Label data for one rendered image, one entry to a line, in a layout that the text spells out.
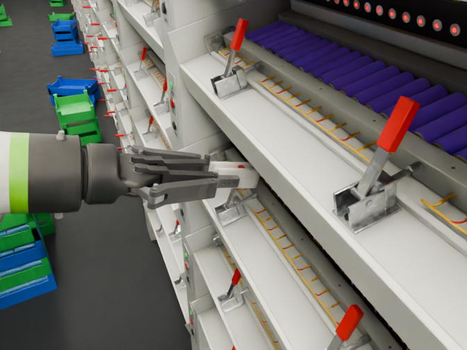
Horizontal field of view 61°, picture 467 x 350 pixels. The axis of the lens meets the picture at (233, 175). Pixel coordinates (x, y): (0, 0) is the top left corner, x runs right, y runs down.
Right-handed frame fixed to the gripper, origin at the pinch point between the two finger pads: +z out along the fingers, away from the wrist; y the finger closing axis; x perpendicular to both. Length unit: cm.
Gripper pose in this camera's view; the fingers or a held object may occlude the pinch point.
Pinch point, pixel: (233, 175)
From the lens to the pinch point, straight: 56.7
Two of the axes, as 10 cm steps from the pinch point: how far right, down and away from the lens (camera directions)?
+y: 3.8, 5.0, -7.8
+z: 9.0, 0.1, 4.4
